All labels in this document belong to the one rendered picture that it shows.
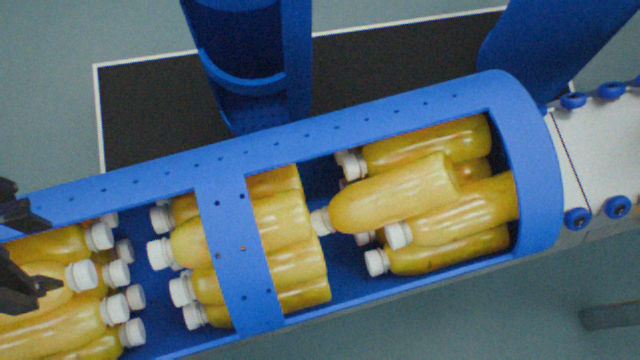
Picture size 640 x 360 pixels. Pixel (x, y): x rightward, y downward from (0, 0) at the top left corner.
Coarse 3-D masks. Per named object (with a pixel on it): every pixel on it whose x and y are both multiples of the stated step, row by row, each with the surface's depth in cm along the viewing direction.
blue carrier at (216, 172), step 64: (320, 128) 88; (384, 128) 86; (512, 128) 84; (64, 192) 86; (128, 192) 83; (320, 192) 109; (256, 256) 81; (512, 256) 93; (128, 320) 103; (256, 320) 85
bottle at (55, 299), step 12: (24, 264) 84; (36, 264) 83; (48, 264) 84; (60, 264) 84; (72, 264) 85; (60, 276) 83; (72, 276) 83; (60, 288) 83; (72, 288) 84; (48, 300) 82; (60, 300) 83; (36, 312) 82; (48, 312) 84; (0, 324) 82
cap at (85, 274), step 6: (78, 264) 84; (84, 264) 84; (90, 264) 86; (78, 270) 84; (84, 270) 84; (90, 270) 85; (78, 276) 83; (84, 276) 83; (90, 276) 84; (96, 276) 87; (78, 282) 83; (84, 282) 84; (90, 282) 84; (96, 282) 86; (84, 288) 84; (90, 288) 85
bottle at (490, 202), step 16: (496, 176) 93; (512, 176) 92; (464, 192) 92; (480, 192) 91; (496, 192) 91; (512, 192) 91; (448, 208) 90; (464, 208) 90; (480, 208) 90; (496, 208) 91; (512, 208) 91; (400, 224) 92; (416, 224) 91; (432, 224) 90; (448, 224) 90; (464, 224) 90; (480, 224) 91; (496, 224) 92; (416, 240) 91; (432, 240) 91; (448, 240) 91
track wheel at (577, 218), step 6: (570, 210) 108; (576, 210) 108; (582, 210) 108; (588, 210) 108; (570, 216) 108; (576, 216) 108; (582, 216) 108; (588, 216) 108; (564, 222) 109; (570, 222) 108; (576, 222) 109; (582, 222) 109; (588, 222) 109; (570, 228) 109; (576, 228) 109; (582, 228) 110
